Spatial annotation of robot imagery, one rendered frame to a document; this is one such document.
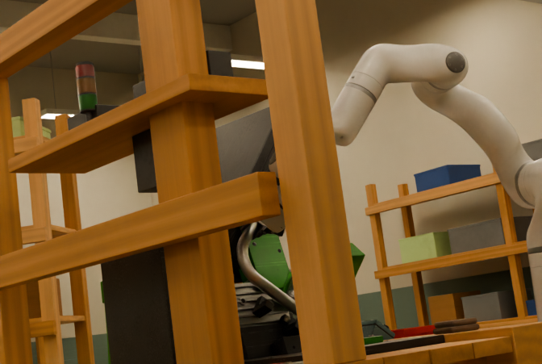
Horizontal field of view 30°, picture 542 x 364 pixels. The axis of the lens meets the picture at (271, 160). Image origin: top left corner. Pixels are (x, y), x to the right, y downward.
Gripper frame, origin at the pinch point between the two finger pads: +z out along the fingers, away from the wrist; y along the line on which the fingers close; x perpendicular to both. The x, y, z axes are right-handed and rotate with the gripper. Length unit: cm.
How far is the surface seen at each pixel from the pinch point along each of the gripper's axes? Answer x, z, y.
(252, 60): -639, 429, -52
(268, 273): 3.1, 5.9, -11.6
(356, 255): 9.8, -24.6, -18.9
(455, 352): 37, -45, -39
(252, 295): 10.7, 8.4, -11.2
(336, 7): -719, 365, -86
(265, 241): -4.7, 5.3, -6.7
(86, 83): -13, 11, 56
